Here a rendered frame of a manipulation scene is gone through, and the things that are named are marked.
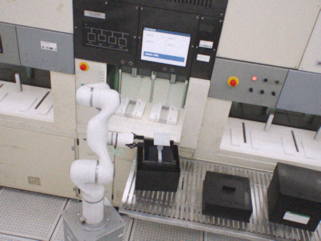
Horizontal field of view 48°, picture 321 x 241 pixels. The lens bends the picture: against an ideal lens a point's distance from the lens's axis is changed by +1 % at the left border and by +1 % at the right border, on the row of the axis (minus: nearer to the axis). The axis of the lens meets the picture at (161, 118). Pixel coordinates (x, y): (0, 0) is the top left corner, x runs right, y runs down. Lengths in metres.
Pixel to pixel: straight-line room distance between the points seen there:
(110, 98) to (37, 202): 1.73
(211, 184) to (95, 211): 0.75
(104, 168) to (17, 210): 1.56
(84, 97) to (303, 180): 1.39
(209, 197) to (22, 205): 1.71
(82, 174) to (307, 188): 1.31
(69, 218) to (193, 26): 1.32
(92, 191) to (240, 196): 0.92
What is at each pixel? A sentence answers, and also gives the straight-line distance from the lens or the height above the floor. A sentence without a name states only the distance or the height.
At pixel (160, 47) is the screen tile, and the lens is 2.21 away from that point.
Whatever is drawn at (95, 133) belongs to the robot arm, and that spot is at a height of 1.34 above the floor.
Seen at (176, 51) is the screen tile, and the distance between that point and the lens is 2.21.
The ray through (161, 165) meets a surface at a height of 0.96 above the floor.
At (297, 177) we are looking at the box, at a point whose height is 1.01.
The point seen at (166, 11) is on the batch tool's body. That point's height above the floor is 1.79.
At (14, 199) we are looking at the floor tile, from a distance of 3.39.
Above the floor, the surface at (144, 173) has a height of 0.91.
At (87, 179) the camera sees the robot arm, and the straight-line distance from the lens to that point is 1.88.
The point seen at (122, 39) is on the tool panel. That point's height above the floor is 1.58.
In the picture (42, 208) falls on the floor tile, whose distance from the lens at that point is 3.27.
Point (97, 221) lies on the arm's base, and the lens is 2.13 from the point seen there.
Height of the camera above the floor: 2.46
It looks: 35 degrees down
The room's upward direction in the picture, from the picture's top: 8 degrees clockwise
